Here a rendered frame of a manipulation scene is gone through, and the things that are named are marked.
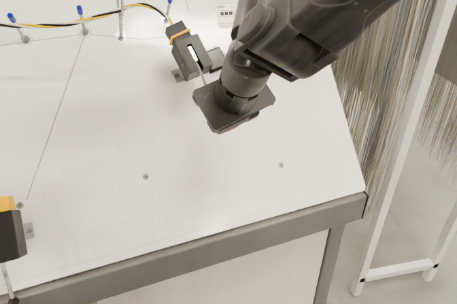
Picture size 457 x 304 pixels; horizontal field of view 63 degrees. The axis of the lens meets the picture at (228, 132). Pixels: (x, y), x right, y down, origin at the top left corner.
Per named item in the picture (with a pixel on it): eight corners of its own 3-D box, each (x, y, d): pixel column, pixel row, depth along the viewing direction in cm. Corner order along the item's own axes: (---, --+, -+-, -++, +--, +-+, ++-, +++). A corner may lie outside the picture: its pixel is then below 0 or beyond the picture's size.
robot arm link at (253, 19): (260, 24, 34) (328, 64, 38) (278, -67, 38) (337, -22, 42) (199, 71, 44) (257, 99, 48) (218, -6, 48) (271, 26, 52)
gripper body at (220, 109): (190, 96, 53) (194, 71, 46) (251, 69, 56) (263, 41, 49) (213, 135, 51) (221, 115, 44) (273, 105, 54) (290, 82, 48)
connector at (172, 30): (179, 56, 61) (181, 51, 60) (164, 32, 62) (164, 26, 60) (194, 49, 62) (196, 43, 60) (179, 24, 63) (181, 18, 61)
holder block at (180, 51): (185, 81, 62) (190, 73, 58) (171, 52, 62) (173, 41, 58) (208, 72, 63) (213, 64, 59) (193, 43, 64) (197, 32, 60)
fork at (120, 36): (128, 39, 66) (128, -4, 53) (118, 43, 65) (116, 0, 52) (123, 29, 66) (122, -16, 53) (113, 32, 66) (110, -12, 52)
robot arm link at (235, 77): (224, 66, 40) (275, 79, 41) (236, 15, 43) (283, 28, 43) (215, 94, 46) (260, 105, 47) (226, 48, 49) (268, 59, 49)
